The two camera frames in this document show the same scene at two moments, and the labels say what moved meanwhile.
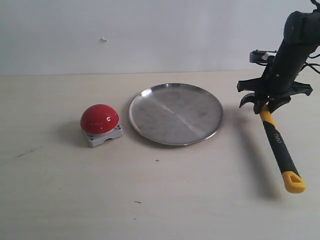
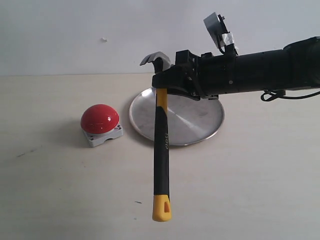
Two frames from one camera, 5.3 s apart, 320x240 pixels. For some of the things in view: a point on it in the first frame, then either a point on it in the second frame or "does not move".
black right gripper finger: [254, 84] -> [190, 60]
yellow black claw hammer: [293, 180] -> [162, 208]
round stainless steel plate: [176, 114] does not move
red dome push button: [99, 122] does not move
